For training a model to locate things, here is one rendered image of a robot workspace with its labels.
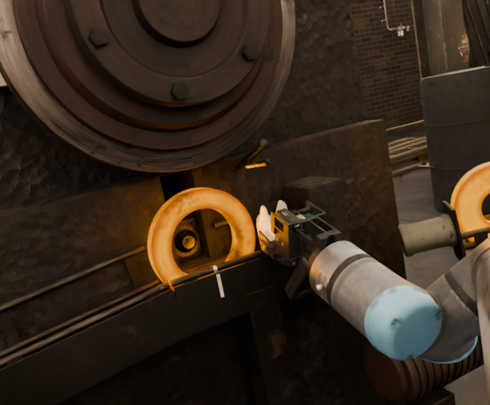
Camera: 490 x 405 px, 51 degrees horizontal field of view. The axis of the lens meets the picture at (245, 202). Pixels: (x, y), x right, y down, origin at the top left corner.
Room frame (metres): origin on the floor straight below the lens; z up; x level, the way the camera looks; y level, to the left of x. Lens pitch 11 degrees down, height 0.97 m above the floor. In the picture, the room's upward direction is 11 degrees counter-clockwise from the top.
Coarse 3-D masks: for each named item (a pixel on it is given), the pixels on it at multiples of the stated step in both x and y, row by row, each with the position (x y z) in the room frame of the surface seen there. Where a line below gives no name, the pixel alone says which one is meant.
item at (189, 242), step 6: (180, 234) 0.91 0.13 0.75; (186, 234) 0.90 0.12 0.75; (192, 234) 0.91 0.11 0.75; (174, 240) 0.91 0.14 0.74; (180, 240) 0.90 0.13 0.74; (186, 240) 0.90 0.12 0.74; (192, 240) 0.90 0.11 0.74; (180, 246) 0.90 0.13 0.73; (186, 246) 0.90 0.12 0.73; (192, 246) 0.90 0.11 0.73
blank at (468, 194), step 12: (480, 168) 0.85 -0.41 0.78; (468, 180) 0.85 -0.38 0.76; (480, 180) 0.84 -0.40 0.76; (456, 192) 0.86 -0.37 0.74; (468, 192) 0.85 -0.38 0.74; (480, 192) 0.85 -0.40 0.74; (456, 204) 0.85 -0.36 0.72; (468, 204) 0.85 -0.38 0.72; (480, 204) 0.85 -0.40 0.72; (468, 216) 0.85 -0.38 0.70; (480, 216) 0.85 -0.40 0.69; (468, 228) 0.85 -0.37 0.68
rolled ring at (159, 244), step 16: (192, 192) 0.81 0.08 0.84; (208, 192) 0.82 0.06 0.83; (224, 192) 0.83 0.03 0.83; (160, 208) 0.81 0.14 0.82; (176, 208) 0.80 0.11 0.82; (192, 208) 0.81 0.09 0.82; (224, 208) 0.83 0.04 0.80; (240, 208) 0.84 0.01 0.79; (160, 224) 0.78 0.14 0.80; (176, 224) 0.80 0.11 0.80; (240, 224) 0.84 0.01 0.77; (160, 240) 0.78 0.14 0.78; (240, 240) 0.84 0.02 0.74; (160, 256) 0.78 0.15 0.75; (160, 272) 0.78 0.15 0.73; (176, 272) 0.79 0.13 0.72
